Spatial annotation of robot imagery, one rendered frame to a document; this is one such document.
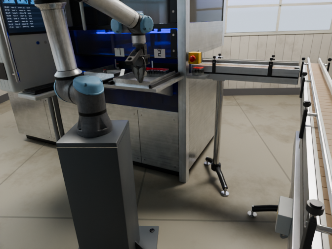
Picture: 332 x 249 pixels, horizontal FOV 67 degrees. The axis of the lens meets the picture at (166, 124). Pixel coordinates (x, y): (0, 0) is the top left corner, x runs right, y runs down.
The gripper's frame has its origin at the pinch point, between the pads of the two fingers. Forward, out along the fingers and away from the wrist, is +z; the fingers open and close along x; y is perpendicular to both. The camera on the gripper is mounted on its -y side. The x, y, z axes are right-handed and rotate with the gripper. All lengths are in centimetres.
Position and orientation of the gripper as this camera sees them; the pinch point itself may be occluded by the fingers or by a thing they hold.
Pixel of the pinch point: (139, 81)
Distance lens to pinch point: 144.3
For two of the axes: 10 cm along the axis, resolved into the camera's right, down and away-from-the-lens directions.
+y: 4.4, -3.6, 8.2
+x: -9.0, -1.4, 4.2
